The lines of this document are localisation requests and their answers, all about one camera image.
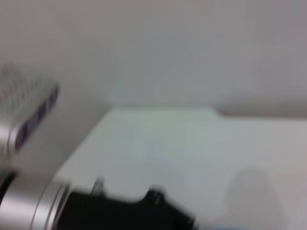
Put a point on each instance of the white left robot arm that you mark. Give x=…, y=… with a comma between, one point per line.
x=24, y=206

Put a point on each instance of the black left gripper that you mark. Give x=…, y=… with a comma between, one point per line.
x=120, y=213

